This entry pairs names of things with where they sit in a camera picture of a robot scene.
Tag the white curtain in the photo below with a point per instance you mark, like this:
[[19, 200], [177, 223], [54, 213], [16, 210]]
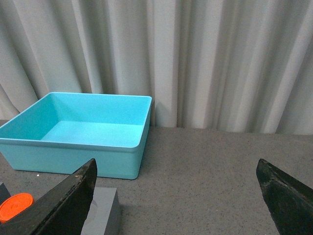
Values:
[[229, 65]]

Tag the gray block with square recess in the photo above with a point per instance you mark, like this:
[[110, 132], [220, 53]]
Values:
[[4, 193]]

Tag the blue plastic box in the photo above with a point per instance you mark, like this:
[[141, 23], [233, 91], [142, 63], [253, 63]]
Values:
[[62, 131]]

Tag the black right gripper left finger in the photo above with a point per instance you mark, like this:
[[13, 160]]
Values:
[[61, 211]]

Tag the orange cylinder part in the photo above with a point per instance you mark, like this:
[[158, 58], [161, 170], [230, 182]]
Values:
[[15, 205]]

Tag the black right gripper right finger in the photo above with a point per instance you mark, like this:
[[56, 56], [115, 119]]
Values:
[[289, 201]]

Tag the gray block with round hole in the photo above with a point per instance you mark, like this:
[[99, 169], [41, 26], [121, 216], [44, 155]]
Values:
[[104, 214]]

